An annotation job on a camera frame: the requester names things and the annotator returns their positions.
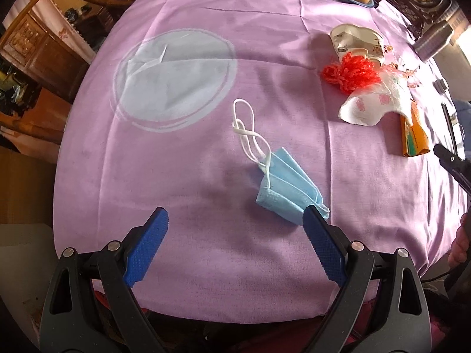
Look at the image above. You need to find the pink clear wrapper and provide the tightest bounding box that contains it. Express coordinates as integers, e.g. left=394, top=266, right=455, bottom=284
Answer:
left=383, top=44, right=422, bottom=89

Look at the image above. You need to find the person's right hand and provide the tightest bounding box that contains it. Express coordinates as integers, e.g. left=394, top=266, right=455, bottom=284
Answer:
left=448, top=224, right=470, bottom=268

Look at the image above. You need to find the blue cushioned chair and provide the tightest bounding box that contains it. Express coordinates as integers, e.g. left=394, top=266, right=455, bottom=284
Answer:
left=454, top=97, right=471, bottom=148

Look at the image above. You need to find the orange-red yarn pompom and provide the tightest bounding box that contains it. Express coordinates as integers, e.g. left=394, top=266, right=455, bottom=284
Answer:
left=321, top=52, right=380, bottom=95

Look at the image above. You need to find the white pink-printed wrapper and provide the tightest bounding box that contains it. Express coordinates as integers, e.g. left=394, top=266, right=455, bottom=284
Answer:
left=338, top=67, right=412, bottom=126

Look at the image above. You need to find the purple tablecloth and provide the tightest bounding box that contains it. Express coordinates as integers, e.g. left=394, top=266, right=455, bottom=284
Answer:
left=53, top=0, right=468, bottom=324

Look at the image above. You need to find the black smartphone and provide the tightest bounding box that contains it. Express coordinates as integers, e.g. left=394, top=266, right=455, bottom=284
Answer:
left=441, top=102, right=465, bottom=153

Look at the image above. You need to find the orange green paper packet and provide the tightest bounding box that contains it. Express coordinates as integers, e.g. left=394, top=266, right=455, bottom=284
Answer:
left=400, top=100, right=430, bottom=159

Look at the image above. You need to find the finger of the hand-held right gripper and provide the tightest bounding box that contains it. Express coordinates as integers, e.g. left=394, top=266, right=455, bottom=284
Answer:
left=433, top=143, right=471, bottom=189

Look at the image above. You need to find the blue face mask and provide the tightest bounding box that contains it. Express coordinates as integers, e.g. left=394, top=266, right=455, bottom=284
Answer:
left=232, top=98, right=330, bottom=225

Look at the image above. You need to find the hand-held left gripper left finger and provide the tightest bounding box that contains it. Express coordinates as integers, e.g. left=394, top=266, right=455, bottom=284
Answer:
left=39, top=207, right=170, bottom=353

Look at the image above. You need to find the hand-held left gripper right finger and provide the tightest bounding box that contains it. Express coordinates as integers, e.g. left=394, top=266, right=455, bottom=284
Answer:
left=302, top=205, right=433, bottom=353

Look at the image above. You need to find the silver metal bottle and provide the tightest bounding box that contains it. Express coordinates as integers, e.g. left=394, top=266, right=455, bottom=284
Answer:
left=413, top=20, right=459, bottom=62

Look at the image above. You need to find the wooden armchair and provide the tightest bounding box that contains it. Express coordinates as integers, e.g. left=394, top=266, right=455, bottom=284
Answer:
left=0, top=0, right=148, bottom=104

